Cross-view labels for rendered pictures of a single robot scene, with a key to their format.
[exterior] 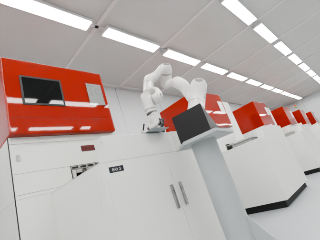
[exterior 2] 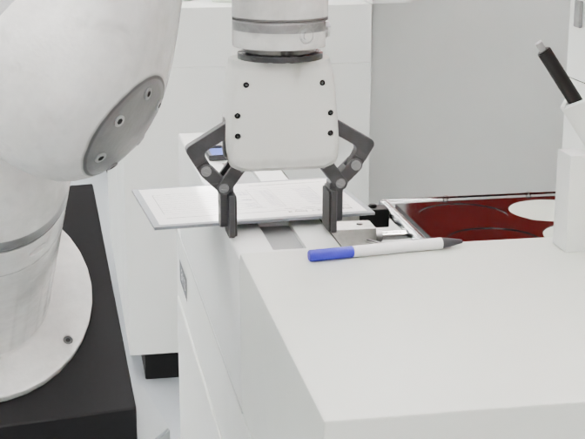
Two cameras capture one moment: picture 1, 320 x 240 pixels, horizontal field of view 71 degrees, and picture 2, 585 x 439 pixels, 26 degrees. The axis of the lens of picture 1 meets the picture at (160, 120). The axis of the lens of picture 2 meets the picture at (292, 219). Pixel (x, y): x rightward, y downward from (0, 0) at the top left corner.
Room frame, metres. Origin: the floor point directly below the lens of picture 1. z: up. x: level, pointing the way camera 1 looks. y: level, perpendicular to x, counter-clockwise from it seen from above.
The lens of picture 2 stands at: (2.25, -0.80, 1.28)
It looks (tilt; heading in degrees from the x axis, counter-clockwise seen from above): 15 degrees down; 130
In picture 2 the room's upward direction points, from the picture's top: straight up
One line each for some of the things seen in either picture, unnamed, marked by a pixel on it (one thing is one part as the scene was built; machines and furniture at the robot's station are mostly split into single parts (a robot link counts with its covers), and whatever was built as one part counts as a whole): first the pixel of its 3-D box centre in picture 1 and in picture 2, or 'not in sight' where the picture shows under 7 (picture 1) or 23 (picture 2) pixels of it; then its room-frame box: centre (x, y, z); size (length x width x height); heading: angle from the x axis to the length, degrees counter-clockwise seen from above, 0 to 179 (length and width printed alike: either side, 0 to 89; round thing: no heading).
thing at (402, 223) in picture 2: not in sight; (426, 247); (1.53, 0.27, 0.90); 0.38 x 0.01 x 0.01; 141
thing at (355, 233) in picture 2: not in sight; (337, 237); (1.43, 0.24, 0.89); 0.08 x 0.03 x 0.03; 51
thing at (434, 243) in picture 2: not in sight; (386, 248); (1.65, 0.04, 0.97); 0.14 x 0.01 x 0.01; 58
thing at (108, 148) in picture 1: (139, 146); (246, 244); (1.37, 0.17, 0.89); 0.55 x 0.09 x 0.14; 141
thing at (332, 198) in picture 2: not in sight; (342, 192); (1.57, 0.09, 1.00); 0.03 x 0.03 x 0.07; 51
